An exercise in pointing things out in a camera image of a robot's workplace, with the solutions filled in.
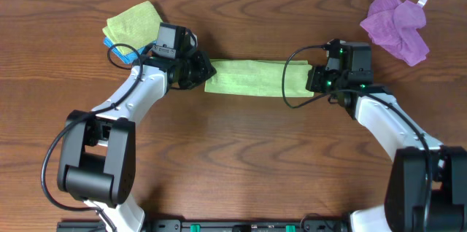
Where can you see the crumpled purple cloth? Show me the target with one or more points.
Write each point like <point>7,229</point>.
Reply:
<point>394,25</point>

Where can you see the white purple cloth label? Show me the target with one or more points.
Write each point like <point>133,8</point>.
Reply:
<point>421,3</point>

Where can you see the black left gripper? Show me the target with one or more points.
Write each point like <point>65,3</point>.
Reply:
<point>199,70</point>

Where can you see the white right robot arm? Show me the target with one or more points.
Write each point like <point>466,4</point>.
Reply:
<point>427,186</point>

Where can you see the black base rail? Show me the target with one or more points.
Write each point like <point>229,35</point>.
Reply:
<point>313,225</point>

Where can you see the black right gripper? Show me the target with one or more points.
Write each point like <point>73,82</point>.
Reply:
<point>315,74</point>

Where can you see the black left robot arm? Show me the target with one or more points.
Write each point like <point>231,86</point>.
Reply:
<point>97,165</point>

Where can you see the folded green cloth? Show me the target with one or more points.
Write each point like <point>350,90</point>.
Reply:
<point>137,26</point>

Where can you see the folded blue cloth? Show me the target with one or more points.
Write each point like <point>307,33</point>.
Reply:
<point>126,55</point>

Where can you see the green cloth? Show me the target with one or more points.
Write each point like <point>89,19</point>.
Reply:
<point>137,26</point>
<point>259,78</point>

